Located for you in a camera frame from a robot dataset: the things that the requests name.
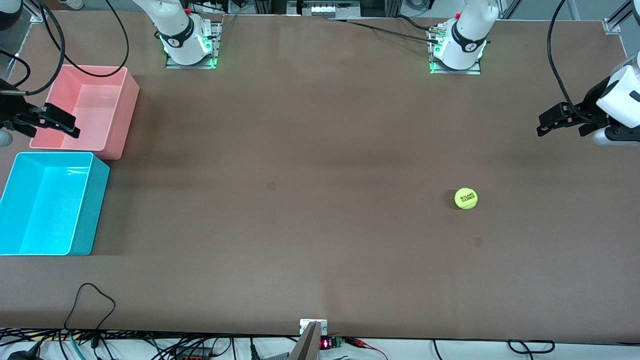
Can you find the yellow tennis ball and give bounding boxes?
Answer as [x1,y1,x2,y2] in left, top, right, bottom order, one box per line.
[454,187,479,210]

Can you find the pink plastic bin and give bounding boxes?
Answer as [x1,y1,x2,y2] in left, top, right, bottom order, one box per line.
[29,65,141,161]

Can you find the blue plastic bin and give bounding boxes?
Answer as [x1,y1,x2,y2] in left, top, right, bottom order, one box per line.
[0,151,111,257]

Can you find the silver lit device box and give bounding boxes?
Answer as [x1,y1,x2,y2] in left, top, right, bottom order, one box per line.
[287,0,361,18]

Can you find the red clip lead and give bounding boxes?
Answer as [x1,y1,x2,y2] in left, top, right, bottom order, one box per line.
[345,337,388,360]

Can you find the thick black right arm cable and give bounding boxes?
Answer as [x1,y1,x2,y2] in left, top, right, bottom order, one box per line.
[0,5,67,96]

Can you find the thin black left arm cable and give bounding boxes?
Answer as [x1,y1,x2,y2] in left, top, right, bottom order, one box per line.
[547,0,601,123]

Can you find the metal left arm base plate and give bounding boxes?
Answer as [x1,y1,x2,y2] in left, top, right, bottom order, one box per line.
[429,25,482,76]

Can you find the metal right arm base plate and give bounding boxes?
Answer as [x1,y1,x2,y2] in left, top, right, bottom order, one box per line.
[165,20,223,70]

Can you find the black looped table cable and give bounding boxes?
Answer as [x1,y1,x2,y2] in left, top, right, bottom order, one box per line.
[64,283,117,347]

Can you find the black cable to arm base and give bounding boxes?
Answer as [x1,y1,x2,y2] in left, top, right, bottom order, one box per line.
[325,17,441,43]

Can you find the black flat cable loop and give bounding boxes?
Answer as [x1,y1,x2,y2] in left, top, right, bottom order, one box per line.
[507,340,556,354]

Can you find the silver mounting bracket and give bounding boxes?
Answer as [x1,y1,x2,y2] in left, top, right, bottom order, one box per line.
[300,319,328,336]

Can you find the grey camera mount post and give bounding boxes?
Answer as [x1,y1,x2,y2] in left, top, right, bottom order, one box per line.
[289,321,322,360]

